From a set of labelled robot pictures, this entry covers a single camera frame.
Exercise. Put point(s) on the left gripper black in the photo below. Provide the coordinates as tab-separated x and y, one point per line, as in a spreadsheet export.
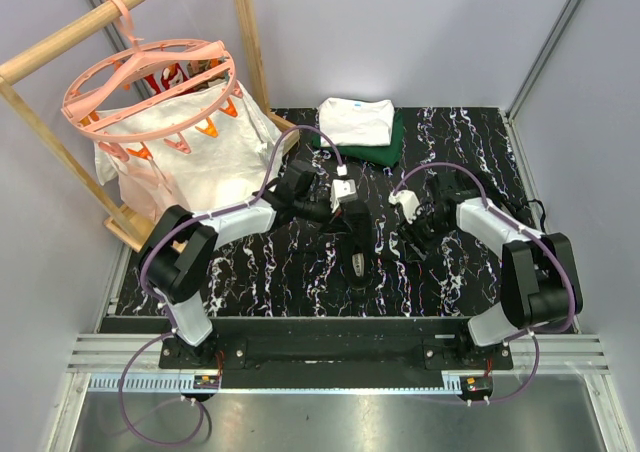
329	214

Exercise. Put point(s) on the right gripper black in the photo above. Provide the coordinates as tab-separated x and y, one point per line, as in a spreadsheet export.
412	229

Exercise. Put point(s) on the black canvas sneaker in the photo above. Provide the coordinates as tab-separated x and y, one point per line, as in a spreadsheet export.
353	224

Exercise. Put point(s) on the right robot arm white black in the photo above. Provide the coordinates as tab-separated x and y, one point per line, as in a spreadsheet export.
539	284

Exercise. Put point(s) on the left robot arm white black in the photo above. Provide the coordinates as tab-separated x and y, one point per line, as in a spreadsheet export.
175	258

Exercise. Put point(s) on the folded green garment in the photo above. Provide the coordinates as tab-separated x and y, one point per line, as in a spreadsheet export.
385	156

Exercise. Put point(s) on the folded white t-shirt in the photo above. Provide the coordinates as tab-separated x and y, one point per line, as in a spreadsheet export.
356	123

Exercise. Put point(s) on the white cloth hanging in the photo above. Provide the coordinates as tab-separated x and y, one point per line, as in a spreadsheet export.
231	153

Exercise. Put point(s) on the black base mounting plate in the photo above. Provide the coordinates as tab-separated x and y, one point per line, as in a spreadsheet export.
337	354

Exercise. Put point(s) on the pink cloth hanging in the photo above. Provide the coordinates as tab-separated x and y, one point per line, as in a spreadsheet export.
149	192

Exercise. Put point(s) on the pink round clip hanger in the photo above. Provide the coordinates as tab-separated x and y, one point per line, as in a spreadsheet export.
164	70

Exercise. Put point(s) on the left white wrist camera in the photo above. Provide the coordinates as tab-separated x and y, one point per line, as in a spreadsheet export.
343	188

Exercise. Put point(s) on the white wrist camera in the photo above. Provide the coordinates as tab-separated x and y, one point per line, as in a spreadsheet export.
343	188
408	202

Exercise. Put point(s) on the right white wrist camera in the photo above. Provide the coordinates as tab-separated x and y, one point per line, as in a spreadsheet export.
408	202

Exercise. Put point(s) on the aluminium rail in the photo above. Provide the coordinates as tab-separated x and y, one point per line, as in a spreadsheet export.
130	363

